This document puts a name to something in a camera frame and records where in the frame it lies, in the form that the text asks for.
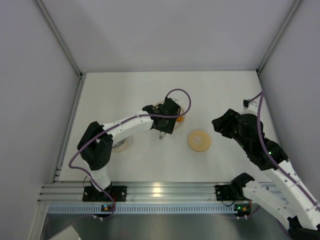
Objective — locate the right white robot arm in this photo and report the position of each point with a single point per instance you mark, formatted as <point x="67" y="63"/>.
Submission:
<point x="299" y="215"/>

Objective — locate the cream steel lunch container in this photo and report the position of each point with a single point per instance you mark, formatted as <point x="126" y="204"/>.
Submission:
<point x="120" y="146"/>

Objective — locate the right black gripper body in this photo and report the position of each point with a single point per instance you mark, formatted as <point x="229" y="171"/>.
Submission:
<point x="225" y="122"/>

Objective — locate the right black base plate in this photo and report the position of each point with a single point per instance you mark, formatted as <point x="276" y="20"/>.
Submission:
<point x="228" y="192"/>

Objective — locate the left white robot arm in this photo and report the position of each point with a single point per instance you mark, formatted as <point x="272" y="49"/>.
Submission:
<point x="98" y="140"/>

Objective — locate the cream ceramic plate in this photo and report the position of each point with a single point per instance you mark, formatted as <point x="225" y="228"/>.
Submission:
<point x="182" y="111"/>

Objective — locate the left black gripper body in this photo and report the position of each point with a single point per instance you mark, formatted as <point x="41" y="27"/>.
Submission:
<point x="164" y="126"/>

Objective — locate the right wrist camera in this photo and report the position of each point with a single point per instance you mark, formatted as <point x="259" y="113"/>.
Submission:
<point x="249" y="107"/>

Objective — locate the grey slotted cable duct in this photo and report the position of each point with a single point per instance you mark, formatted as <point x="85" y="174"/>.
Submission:
<point x="145" y="208"/>

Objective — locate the aluminium mounting rail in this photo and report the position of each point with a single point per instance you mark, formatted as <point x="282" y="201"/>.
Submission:
<point x="134" y="192"/>

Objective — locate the beige round lid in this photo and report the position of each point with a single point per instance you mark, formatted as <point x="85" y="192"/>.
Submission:
<point x="199" y="140"/>

